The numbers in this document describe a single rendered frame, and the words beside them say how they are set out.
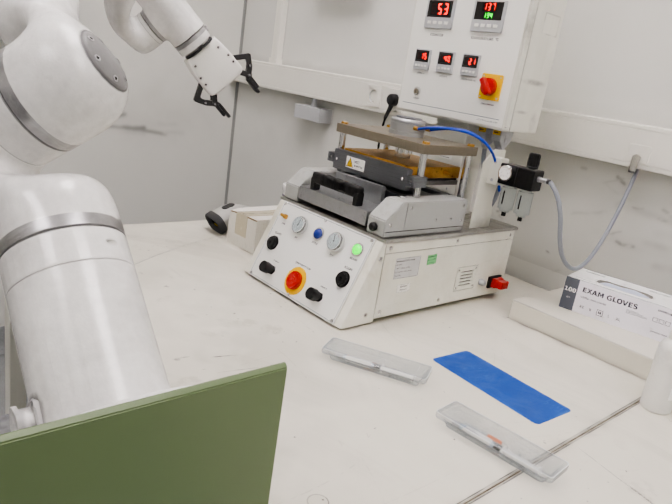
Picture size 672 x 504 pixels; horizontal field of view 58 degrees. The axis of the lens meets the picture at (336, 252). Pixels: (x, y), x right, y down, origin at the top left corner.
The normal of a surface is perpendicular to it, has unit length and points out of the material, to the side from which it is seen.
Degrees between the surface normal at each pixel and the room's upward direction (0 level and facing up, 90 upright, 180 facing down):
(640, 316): 90
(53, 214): 49
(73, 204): 44
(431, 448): 0
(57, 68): 76
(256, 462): 90
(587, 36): 90
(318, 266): 65
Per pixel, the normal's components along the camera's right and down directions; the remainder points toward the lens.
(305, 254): -0.62, -0.33
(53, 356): -0.16, -0.25
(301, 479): 0.15, -0.95
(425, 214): 0.65, 0.31
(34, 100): 0.04, 0.45
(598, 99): -0.74, 0.08
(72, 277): 0.29, -0.39
